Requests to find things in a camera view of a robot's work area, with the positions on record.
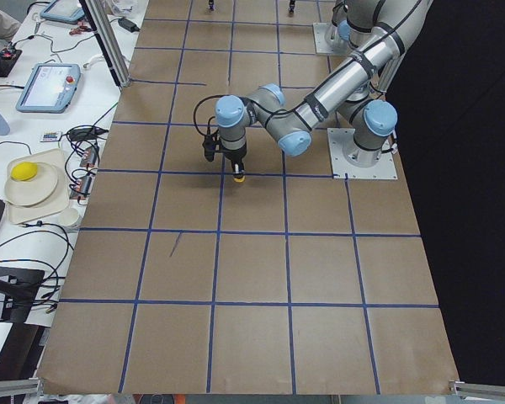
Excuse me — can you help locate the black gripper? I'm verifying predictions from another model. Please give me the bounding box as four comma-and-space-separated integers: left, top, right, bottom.
221, 143, 247, 174

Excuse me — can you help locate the yellow push button switch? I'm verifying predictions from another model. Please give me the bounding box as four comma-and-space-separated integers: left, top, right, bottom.
232, 164, 245, 183

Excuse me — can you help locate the black monitor stand base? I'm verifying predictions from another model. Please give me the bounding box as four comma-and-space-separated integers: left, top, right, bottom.
0, 266, 45, 323

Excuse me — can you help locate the white paper cup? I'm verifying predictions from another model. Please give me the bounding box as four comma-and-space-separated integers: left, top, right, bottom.
58, 208, 82, 232

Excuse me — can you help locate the black power adapter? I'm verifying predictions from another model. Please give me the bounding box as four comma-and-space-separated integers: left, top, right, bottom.
118, 17, 140, 33

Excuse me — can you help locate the beige plate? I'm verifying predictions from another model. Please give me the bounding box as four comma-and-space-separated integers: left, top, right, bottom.
4, 162, 58, 206

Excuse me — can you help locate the teach pendant tablet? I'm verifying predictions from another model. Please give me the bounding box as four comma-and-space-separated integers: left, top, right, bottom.
16, 63, 81, 114

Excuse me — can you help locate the yellow lemon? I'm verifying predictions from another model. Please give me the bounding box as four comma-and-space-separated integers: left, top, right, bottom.
10, 162, 39, 182

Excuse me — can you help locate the beige tray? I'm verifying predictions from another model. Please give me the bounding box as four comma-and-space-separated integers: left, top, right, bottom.
4, 148, 69, 225

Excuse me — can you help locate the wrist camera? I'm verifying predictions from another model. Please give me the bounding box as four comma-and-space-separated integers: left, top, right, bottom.
202, 134, 218, 162

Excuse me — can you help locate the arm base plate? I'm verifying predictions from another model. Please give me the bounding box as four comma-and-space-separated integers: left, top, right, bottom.
327, 128, 398, 180
312, 21, 351, 56

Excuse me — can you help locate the aluminium frame post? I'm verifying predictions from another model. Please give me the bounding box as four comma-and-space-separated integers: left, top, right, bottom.
79, 0, 130, 88

